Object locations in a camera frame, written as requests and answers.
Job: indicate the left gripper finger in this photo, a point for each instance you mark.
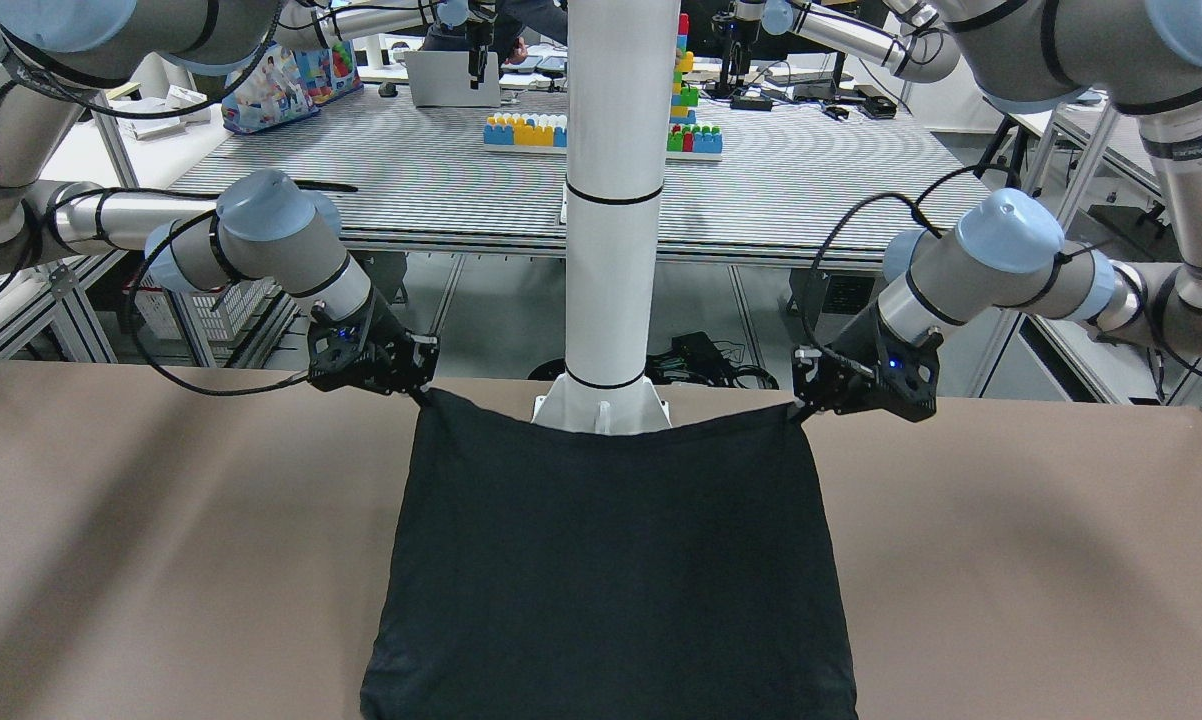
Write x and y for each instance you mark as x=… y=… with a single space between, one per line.
x=799 y=413

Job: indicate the silver laptop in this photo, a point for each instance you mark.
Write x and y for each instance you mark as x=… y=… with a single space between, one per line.
x=449 y=79

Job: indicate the colourful toy block set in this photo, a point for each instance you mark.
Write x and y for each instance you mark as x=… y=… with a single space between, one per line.
x=628 y=100

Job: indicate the white plastic crate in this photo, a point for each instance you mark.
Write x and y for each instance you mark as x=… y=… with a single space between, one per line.
x=222 y=313

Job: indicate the striped aluminium work table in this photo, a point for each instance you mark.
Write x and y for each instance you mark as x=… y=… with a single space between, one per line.
x=1004 y=242

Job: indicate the colourful gift bag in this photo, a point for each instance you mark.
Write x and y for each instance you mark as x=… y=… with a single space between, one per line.
x=289 y=86

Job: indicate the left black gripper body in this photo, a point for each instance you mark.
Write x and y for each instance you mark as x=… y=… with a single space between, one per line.
x=854 y=349

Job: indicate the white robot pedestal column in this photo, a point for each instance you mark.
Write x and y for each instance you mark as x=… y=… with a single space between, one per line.
x=612 y=231

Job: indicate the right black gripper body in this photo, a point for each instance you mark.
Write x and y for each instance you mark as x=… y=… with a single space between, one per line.
x=393 y=340

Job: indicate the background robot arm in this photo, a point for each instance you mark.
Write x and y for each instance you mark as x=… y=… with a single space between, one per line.
x=923 y=52

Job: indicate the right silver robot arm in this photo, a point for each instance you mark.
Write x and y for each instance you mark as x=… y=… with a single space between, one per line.
x=56 y=56

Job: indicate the black t-shirt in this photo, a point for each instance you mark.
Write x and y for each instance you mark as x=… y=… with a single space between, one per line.
x=541 y=574

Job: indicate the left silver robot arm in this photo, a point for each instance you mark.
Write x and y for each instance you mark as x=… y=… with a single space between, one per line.
x=1031 y=58

